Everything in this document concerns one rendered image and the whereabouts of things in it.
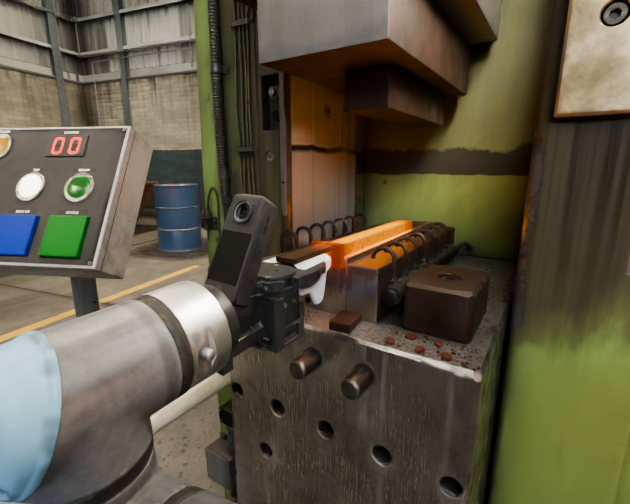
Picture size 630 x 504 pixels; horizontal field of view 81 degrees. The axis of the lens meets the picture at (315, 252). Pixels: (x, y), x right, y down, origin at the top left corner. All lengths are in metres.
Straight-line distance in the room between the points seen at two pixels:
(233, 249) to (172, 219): 4.84
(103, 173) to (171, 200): 4.41
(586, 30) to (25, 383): 0.61
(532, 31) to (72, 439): 0.95
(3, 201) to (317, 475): 0.73
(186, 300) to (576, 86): 0.49
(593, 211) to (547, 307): 0.14
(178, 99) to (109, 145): 7.82
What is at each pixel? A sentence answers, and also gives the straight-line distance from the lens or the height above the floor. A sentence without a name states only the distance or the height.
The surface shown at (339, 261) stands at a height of 1.00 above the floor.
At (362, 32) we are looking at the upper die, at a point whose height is 1.28.
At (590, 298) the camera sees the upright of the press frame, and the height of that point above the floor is 0.96.
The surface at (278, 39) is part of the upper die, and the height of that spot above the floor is 1.30.
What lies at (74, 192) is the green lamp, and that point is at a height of 1.08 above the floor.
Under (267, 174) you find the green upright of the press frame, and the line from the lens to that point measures 0.77.
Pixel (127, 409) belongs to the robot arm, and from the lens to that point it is 0.29.
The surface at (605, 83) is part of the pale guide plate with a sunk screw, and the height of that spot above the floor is 1.22.
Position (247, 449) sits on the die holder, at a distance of 0.72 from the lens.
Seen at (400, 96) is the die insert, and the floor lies 1.23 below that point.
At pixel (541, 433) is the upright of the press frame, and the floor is 0.74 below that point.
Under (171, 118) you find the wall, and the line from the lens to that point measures 8.70.
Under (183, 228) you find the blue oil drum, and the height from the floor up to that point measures 0.32.
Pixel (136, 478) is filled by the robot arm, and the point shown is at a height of 0.91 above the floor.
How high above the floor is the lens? 1.13
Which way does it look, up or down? 13 degrees down
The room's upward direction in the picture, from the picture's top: straight up
